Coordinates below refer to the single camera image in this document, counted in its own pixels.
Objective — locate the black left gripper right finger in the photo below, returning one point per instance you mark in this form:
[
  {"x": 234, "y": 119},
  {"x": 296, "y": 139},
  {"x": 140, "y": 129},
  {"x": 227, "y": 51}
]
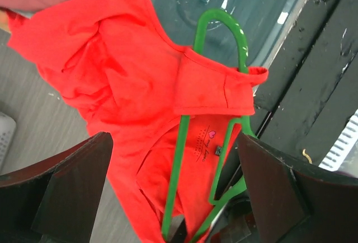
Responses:
[{"x": 294, "y": 201}]

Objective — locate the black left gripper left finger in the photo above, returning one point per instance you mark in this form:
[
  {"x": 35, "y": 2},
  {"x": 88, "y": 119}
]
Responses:
[{"x": 56, "y": 199}]

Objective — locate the green plastic hanger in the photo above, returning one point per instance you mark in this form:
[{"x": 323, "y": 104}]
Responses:
[{"x": 244, "y": 120}]

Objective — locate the red tank top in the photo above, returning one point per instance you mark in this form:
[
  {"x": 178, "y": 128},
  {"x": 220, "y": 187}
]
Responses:
[{"x": 113, "y": 62}]

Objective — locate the white plastic basket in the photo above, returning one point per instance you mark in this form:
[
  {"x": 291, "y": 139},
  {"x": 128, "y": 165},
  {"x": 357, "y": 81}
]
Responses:
[{"x": 7, "y": 130}]

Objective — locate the teal plastic tub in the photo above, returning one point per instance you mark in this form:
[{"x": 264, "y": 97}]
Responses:
[{"x": 261, "y": 21}]

